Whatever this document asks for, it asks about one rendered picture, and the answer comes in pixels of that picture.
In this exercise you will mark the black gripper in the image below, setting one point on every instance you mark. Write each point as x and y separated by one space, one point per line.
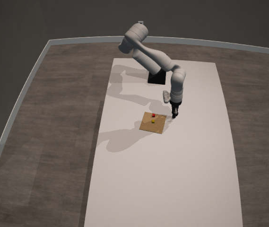
175 107

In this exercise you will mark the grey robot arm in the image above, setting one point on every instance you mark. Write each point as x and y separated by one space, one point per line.
153 61

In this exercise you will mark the brown square mat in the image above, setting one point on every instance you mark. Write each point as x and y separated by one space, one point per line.
156 127

